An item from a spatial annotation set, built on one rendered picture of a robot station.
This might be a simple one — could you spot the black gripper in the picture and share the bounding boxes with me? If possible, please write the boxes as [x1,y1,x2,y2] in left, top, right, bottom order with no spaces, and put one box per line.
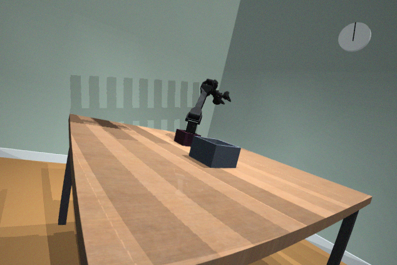
[213,90,231,104]

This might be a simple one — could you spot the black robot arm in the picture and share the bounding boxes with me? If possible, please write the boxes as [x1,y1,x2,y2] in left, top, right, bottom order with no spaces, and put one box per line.
[184,78,222,134]

